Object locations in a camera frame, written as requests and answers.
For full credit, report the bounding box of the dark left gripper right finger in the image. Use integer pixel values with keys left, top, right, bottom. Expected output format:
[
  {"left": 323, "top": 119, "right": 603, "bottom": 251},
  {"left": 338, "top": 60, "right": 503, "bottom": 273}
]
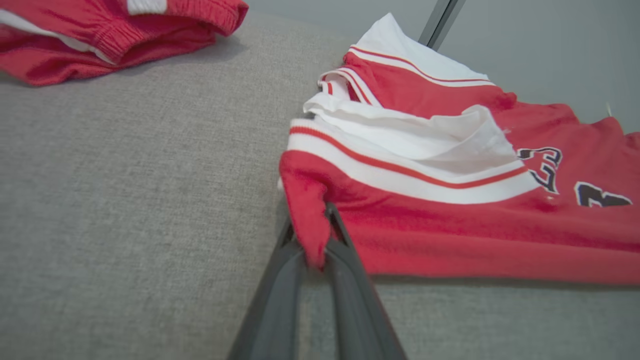
[{"left": 324, "top": 202, "right": 407, "bottom": 360}]

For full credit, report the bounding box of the red basketball shorts white band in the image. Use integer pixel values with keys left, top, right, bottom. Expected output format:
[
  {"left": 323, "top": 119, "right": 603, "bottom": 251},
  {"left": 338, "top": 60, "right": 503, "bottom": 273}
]
[{"left": 0, "top": 0, "right": 250, "bottom": 87}]

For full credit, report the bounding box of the red basketball jersey white trim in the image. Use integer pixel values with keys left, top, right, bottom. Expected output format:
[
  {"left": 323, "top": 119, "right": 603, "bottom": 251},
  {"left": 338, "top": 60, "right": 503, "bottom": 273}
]
[{"left": 277, "top": 12, "right": 640, "bottom": 287}]

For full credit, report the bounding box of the grey fabric sofa seat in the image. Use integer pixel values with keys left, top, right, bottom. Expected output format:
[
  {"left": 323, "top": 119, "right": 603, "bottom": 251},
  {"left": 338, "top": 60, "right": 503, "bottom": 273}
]
[{"left": 0, "top": 10, "right": 640, "bottom": 360}]

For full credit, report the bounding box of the grey partition joint post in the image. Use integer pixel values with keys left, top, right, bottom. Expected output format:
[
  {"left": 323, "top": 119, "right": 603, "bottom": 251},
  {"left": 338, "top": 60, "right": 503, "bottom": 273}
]
[{"left": 418, "top": 0, "right": 467, "bottom": 52}]

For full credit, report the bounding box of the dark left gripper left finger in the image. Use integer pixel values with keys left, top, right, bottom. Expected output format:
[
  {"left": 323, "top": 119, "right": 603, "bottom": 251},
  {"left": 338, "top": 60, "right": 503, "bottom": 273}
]
[{"left": 227, "top": 220, "right": 307, "bottom": 360}]

